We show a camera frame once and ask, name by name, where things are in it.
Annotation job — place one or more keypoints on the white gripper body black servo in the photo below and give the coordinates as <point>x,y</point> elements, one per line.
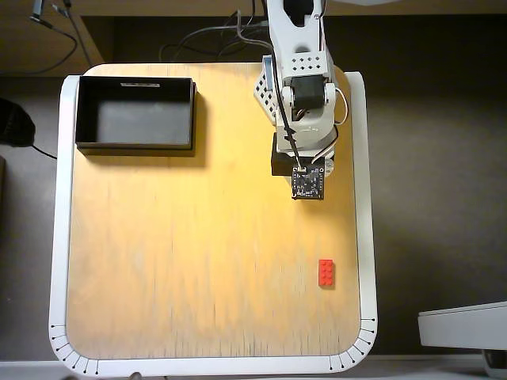
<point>280,165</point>

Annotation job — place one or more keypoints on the red lego block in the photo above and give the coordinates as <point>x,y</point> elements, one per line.
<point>326,273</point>

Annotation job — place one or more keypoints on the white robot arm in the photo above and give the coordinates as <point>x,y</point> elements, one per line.
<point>301,43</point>

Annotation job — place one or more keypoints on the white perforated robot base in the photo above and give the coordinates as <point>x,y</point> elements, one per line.
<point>263,95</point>

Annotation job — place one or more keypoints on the black rectangular bin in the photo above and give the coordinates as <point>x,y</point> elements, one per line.
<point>134,118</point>

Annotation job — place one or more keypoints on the white label strip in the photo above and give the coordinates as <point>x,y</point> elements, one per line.
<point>139,84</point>

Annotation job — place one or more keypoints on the white device housing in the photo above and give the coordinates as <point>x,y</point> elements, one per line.
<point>463,326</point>

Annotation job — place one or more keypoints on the brown wooden desk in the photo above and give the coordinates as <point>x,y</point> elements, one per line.
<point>24,43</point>

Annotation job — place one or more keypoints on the black camera circuit board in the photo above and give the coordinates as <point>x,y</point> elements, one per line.
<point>309,183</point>

